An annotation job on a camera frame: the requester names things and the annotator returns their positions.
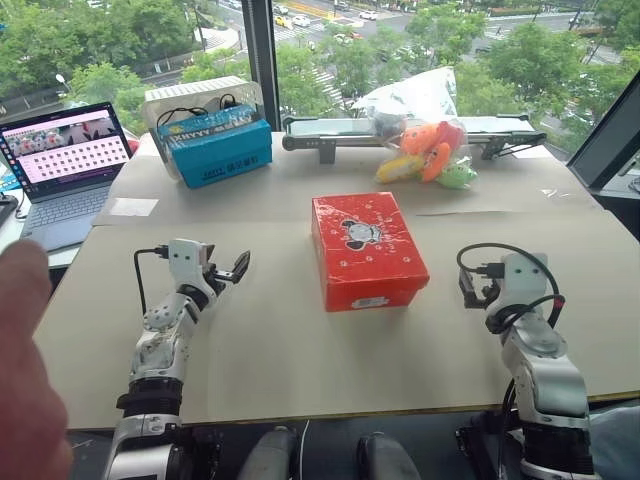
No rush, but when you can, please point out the black conveyor belt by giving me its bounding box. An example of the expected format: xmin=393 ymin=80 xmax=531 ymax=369
xmin=280 ymin=113 xmax=549 ymax=165

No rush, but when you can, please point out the green plush toy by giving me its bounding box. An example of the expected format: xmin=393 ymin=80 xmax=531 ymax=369
xmin=436 ymin=163 xmax=477 ymax=191

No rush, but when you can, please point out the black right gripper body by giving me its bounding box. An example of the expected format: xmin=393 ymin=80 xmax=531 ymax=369
xmin=477 ymin=275 xmax=504 ymax=307

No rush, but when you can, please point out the white paper label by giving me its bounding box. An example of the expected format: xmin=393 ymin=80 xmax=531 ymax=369
xmin=108 ymin=197 xmax=160 ymax=218

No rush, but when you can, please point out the grey laptop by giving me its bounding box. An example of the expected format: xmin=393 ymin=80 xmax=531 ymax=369
xmin=0 ymin=101 xmax=135 ymax=252

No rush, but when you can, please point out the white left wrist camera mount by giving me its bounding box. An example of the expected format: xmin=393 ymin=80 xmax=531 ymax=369
xmin=166 ymin=238 xmax=219 ymax=297

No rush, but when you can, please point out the red cardboard box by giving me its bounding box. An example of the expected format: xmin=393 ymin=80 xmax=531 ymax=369
xmin=310 ymin=191 xmax=432 ymax=313

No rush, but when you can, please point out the large brown cardboard sheet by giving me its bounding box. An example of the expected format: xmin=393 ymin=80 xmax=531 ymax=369
xmin=31 ymin=208 xmax=640 ymax=432

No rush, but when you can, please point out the person's bare hand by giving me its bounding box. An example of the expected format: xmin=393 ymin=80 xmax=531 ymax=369
xmin=0 ymin=238 xmax=75 ymax=480

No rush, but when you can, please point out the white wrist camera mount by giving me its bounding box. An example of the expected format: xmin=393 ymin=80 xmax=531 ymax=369
xmin=166 ymin=238 xmax=219 ymax=297
xmin=498 ymin=251 xmax=550 ymax=312

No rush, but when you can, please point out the clear plastic bag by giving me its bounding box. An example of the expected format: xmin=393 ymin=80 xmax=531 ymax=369
xmin=351 ymin=65 xmax=480 ymax=192

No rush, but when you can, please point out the dark window frame post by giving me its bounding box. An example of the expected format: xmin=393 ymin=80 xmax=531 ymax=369
xmin=240 ymin=0 xmax=281 ymax=132

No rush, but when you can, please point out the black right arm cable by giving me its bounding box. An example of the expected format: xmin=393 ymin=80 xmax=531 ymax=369
xmin=456 ymin=242 xmax=565 ymax=329

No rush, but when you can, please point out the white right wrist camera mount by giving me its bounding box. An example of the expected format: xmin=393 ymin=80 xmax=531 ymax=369
xmin=498 ymin=251 xmax=550 ymax=312

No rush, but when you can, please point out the yellow plush toy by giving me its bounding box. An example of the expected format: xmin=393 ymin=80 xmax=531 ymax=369
xmin=375 ymin=154 xmax=425 ymax=185

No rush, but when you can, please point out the red plush toy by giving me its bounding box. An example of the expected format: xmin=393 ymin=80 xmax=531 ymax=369
xmin=436 ymin=120 xmax=465 ymax=152

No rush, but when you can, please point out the blue cardboard box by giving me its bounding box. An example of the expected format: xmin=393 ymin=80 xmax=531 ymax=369
xmin=156 ymin=110 xmax=274 ymax=190

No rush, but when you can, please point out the dark slanted panel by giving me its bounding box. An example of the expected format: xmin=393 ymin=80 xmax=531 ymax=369
xmin=566 ymin=73 xmax=640 ymax=192

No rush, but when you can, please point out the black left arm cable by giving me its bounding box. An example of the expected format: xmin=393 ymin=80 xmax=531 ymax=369
xmin=133 ymin=244 xmax=170 ymax=315

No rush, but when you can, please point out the white plastic basket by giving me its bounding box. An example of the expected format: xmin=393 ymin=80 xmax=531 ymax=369
xmin=141 ymin=75 xmax=265 ymax=137

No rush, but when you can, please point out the black cable in basket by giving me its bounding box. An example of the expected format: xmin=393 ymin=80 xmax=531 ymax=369
xmin=156 ymin=93 xmax=239 ymax=132

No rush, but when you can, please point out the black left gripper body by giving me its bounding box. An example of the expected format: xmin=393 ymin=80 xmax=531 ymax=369
xmin=205 ymin=261 xmax=237 ymax=287

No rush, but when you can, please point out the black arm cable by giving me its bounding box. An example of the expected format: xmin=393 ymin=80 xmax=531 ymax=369
xmin=133 ymin=244 xmax=170 ymax=315
xmin=456 ymin=242 xmax=565 ymax=329

